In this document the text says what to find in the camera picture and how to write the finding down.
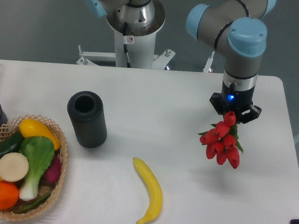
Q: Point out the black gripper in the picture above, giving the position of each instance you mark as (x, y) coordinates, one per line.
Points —
(236, 95)

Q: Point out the red tulip bouquet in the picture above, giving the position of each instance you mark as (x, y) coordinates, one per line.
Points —
(222, 141)

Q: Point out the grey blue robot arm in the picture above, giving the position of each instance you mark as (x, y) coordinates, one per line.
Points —
(233, 29)

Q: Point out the yellow banana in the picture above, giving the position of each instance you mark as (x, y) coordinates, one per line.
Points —
(154, 191)

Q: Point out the dark grey ribbed vase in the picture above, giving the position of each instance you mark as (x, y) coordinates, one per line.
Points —
(86, 113)

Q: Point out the purple sweet potato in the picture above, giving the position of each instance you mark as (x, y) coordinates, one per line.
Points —
(52, 174)

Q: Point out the green bok choy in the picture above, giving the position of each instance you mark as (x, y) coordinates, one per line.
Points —
(39, 151)

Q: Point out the yellow squash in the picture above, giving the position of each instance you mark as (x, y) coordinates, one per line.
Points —
(31, 127)

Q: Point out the woven wicker basket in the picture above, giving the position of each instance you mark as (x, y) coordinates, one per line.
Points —
(5, 131)

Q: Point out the green cucumber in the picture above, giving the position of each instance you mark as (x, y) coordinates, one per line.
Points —
(11, 144)

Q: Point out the white round radish slice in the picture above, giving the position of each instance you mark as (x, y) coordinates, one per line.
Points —
(13, 167)

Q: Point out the green bean pod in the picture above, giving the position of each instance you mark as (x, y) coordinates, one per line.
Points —
(35, 204)

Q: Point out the orange fruit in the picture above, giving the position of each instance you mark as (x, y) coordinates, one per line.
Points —
(9, 195)

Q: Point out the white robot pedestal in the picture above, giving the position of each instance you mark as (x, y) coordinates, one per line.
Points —
(135, 32)

